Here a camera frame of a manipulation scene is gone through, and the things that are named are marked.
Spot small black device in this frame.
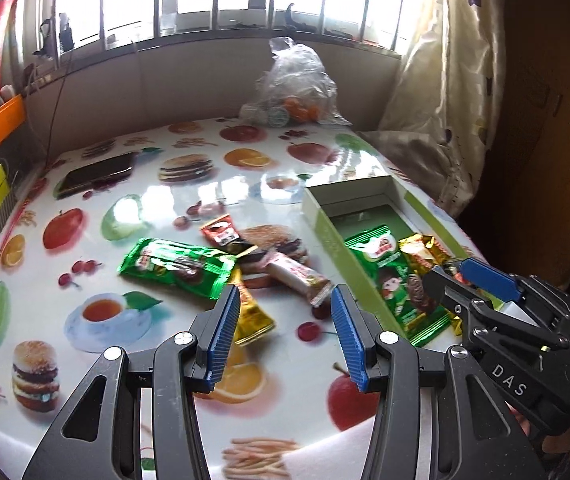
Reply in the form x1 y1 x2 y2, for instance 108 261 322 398
57 12 76 51

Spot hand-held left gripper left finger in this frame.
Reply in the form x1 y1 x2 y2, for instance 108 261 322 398
22 284 242 480

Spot brown wooden cabinet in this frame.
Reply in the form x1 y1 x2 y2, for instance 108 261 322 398
480 0 570 291

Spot orange storage box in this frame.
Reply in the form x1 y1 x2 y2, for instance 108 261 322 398
0 95 26 156

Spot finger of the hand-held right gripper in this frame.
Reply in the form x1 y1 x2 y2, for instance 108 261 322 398
460 257 570 348
422 267 568 361

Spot cream printed curtain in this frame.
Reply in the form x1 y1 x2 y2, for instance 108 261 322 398
360 0 508 218

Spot long yellow snack packet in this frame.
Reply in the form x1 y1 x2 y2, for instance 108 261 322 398
227 267 277 346

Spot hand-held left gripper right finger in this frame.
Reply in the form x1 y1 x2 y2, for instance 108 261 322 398
330 285 548 480

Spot small red snack packet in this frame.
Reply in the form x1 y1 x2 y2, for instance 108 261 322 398
200 215 246 248

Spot black smartphone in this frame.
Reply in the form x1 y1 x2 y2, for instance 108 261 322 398
57 152 136 198

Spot clear plastic bag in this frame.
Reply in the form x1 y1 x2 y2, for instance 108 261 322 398
239 37 356 128

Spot green white cardboard box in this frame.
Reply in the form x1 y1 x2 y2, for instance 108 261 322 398
301 175 506 341

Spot food print tablecloth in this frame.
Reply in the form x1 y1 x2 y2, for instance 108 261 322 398
0 117 486 480

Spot gold snack packet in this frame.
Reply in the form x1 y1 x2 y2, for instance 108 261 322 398
397 233 466 336

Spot green snack packet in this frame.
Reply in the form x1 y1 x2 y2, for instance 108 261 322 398
117 237 238 301
343 229 453 348

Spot black curved object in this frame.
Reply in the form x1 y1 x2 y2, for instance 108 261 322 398
282 2 311 28

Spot thin black cable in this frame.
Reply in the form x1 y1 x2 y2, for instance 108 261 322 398
45 42 76 161

